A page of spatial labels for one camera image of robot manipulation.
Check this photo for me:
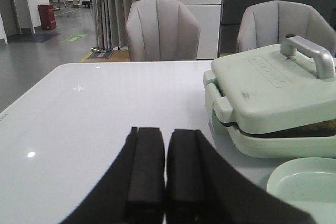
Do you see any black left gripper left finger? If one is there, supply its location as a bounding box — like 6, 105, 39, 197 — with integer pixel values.
62, 127, 165, 223

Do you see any dark grey kitchen counter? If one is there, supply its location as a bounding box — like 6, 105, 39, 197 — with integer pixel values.
219, 0, 335, 54

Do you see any left grey upholstered chair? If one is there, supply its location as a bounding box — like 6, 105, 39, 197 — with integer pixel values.
125, 0, 201, 61

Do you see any right grey upholstered chair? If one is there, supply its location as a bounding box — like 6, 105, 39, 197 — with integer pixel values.
236, 1, 335, 56

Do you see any grey upholstered chair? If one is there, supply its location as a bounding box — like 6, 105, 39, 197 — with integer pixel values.
236, 1, 335, 56
125, 0, 201, 61

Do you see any white drawer cabinet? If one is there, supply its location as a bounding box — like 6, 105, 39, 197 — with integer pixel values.
178, 0, 222, 59

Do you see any dark floor mat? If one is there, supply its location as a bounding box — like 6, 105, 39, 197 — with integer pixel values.
7, 33, 60, 43

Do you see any mint green breakfast maker lid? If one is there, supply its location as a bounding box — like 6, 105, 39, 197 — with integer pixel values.
211, 35, 335, 134

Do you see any mint green breakfast maker base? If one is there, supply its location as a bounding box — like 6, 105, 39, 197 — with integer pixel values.
203, 70, 335, 158

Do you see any mint green round plate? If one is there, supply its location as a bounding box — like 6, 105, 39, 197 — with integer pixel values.
267, 157, 335, 223

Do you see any red bin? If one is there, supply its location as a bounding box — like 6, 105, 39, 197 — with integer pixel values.
38, 4, 57, 30

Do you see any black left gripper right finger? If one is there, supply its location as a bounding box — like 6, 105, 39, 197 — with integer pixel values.
166, 129, 315, 223

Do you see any white bread slice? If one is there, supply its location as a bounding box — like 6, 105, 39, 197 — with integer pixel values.
258, 119, 336, 138

